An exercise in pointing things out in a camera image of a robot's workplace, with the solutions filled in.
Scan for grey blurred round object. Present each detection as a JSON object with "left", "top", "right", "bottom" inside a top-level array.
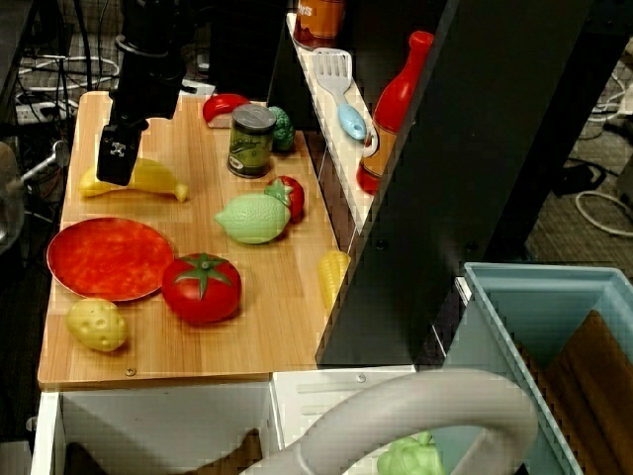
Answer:
[{"left": 0, "top": 141, "right": 26, "bottom": 256}]

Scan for red toy chili slice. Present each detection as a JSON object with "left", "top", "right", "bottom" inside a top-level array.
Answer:
[{"left": 202, "top": 93, "right": 252, "bottom": 129}]

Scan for red toy ketchup bottle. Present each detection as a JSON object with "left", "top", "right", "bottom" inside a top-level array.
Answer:
[{"left": 355, "top": 30, "right": 435, "bottom": 196}]

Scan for red round plate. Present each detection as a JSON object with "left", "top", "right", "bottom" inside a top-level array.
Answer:
[{"left": 46, "top": 216, "right": 176, "bottom": 303}]

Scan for white toy kitchen shelf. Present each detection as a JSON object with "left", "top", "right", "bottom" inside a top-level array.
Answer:
[{"left": 285, "top": 12, "right": 382, "bottom": 253}]

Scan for brown board in bin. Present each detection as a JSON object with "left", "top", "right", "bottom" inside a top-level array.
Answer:
[{"left": 513, "top": 309, "right": 633, "bottom": 475}]

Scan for white looped floor cable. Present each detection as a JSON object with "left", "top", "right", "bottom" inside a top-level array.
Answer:
[{"left": 575, "top": 190, "right": 633, "bottom": 234}]

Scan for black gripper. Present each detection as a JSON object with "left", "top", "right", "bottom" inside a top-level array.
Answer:
[{"left": 96, "top": 39, "right": 188, "bottom": 187}]

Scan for light blue plastic bin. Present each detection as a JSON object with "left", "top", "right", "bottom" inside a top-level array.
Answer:
[{"left": 442, "top": 261, "right": 633, "bottom": 475}]

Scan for yellow toy potato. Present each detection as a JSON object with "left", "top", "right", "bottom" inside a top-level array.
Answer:
[{"left": 65, "top": 298, "right": 130, "bottom": 353}]

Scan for green toy lemon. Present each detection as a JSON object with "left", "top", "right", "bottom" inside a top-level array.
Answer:
[{"left": 214, "top": 193, "right": 292, "bottom": 245}]

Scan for yellow toy corn cob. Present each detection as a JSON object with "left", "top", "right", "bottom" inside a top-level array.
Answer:
[{"left": 316, "top": 249, "right": 352, "bottom": 316}]

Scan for green labelled toy can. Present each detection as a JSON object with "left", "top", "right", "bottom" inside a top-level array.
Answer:
[{"left": 226, "top": 103, "right": 277, "bottom": 178}]

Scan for yellow toy banana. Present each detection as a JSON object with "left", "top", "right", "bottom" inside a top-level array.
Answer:
[{"left": 78, "top": 157, "right": 190, "bottom": 203}]

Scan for light green toy vegetable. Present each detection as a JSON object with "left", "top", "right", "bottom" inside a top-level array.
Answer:
[{"left": 376, "top": 430, "right": 445, "bottom": 475}]

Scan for white plug with cable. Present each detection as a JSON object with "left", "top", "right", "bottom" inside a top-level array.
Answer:
[{"left": 592, "top": 63, "right": 633, "bottom": 125}]

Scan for black frame structure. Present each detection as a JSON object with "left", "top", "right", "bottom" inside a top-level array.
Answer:
[{"left": 266, "top": 0, "right": 633, "bottom": 368}]

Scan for orange toy can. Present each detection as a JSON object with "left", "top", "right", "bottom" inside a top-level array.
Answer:
[{"left": 292, "top": 0, "right": 347, "bottom": 50}]

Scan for grey spatula blue handle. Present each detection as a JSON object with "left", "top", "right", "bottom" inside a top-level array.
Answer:
[{"left": 311, "top": 47, "right": 368, "bottom": 142}]

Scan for red toy tomato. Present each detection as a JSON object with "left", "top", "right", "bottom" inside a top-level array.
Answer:
[{"left": 161, "top": 252, "right": 243, "bottom": 327}]

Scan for silver metal clamp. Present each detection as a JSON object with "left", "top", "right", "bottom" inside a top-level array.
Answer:
[{"left": 22, "top": 141, "right": 71, "bottom": 182}]

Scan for green toy broccoli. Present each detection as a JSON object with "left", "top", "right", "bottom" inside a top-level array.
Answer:
[{"left": 268, "top": 105, "right": 297, "bottom": 152}]

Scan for white power strip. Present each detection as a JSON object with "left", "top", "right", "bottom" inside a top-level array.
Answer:
[{"left": 13, "top": 101, "right": 75, "bottom": 125}]

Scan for white toy kitchen cabinet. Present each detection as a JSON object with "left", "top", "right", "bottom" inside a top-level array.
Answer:
[{"left": 29, "top": 364, "right": 446, "bottom": 475}]

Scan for grey curved handle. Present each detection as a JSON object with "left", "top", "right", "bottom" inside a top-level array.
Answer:
[{"left": 236, "top": 368, "right": 540, "bottom": 475}]

